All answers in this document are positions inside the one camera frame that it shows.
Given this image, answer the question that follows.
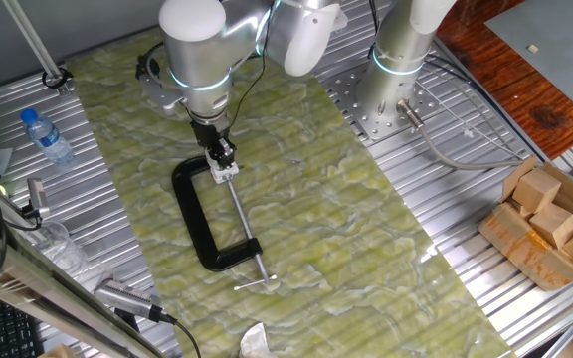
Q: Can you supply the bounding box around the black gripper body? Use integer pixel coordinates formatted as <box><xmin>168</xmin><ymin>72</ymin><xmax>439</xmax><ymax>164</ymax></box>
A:
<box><xmin>190</xmin><ymin>117</ymin><xmax>232</xmax><ymax>150</ymax></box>

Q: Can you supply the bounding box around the black C-clamp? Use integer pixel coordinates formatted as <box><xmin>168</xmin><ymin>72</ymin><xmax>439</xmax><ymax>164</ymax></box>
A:
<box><xmin>170</xmin><ymin>155</ymin><xmax>278</xmax><ymax>292</ymax></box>

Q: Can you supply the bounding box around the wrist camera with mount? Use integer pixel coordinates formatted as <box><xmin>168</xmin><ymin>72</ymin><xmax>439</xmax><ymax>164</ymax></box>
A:
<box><xmin>134</xmin><ymin>42</ymin><xmax>187</xmax><ymax>116</ymax></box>

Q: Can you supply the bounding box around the aluminium frame beam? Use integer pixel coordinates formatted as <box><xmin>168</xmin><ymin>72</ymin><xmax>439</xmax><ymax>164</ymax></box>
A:
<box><xmin>0</xmin><ymin>213</ymin><xmax>168</xmax><ymax>358</ymax></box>

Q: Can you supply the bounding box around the small tan cardboard box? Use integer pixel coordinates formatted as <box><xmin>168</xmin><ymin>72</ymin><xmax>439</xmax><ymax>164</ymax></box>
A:
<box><xmin>37</xmin><ymin>343</ymin><xmax>77</xmax><ymax>358</ymax></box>

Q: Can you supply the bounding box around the ribbed silver camera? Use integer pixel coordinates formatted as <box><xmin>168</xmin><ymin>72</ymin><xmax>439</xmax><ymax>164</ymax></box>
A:
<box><xmin>93</xmin><ymin>278</ymin><xmax>166</xmax><ymax>324</ymax></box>

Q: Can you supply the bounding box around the brown wooden desk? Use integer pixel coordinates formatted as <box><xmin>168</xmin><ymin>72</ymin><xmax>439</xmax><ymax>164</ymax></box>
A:
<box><xmin>435</xmin><ymin>0</ymin><xmax>573</xmax><ymax>160</ymax></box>

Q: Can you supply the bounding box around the grey cable with metal connector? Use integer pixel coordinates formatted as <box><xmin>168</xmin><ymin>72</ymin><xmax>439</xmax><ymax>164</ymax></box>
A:
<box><xmin>396</xmin><ymin>97</ymin><xmax>525</xmax><ymax>171</ymax></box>

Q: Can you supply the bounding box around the large brown cardboard box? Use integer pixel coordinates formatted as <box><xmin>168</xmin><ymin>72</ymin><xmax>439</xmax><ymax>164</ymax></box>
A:
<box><xmin>477</xmin><ymin>154</ymin><xmax>573</xmax><ymax>292</ymax></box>

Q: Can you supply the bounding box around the black camera cable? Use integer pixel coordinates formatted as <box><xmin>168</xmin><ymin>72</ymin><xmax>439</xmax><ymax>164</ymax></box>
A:
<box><xmin>159</xmin><ymin>311</ymin><xmax>203</xmax><ymax>358</ymax></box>

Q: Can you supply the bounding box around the black base cable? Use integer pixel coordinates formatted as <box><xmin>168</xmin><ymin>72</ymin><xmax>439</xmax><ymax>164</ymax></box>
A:
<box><xmin>364</xmin><ymin>0</ymin><xmax>383</xmax><ymax>61</ymax></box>

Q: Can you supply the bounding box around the green marble pattern mat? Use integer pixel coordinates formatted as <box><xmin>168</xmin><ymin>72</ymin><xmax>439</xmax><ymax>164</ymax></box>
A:
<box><xmin>65</xmin><ymin>29</ymin><xmax>516</xmax><ymax>358</ymax></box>

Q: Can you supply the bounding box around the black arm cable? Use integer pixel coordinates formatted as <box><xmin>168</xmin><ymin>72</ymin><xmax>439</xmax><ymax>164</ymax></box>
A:
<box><xmin>226</xmin><ymin>9</ymin><xmax>274</xmax><ymax>128</ymax></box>

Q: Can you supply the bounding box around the thin metal pole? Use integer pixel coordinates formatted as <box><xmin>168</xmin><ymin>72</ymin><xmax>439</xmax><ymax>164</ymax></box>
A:
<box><xmin>1</xmin><ymin>0</ymin><xmax>73</xmax><ymax>96</ymax></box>

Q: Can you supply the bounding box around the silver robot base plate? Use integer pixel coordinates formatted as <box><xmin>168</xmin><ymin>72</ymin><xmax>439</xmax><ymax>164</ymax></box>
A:
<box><xmin>323</xmin><ymin>62</ymin><xmax>447</xmax><ymax>141</ymax></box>

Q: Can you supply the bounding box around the clear water bottle blue label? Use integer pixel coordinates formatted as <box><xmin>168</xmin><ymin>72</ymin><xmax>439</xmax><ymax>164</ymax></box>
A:
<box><xmin>20</xmin><ymin>107</ymin><xmax>76</xmax><ymax>167</ymax></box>

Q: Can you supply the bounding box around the small silver camera on mount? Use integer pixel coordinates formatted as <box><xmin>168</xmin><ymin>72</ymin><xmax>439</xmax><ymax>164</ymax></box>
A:
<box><xmin>21</xmin><ymin>177</ymin><xmax>52</xmax><ymax>220</ymax></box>

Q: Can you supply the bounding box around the empty clear plastic cup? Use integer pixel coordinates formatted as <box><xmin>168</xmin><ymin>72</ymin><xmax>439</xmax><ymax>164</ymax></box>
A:
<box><xmin>27</xmin><ymin>221</ymin><xmax>89</xmax><ymax>277</ymax></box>

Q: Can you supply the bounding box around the grey building baseplate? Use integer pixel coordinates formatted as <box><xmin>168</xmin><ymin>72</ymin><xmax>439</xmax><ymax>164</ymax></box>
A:
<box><xmin>483</xmin><ymin>0</ymin><xmax>573</xmax><ymax>104</ymax></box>

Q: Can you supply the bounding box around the crumpled white tissue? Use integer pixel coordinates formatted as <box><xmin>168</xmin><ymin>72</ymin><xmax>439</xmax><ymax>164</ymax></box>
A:
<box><xmin>239</xmin><ymin>321</ymin><xmax>278</xmax><ymax>358</ymax></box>

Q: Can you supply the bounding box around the white lamp socket adapter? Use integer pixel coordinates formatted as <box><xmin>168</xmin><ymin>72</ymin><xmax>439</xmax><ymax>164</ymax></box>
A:
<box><xmin>209</xmin><ymin>162</ymin><xmax>241</xmax><ymax>185</ymax></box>

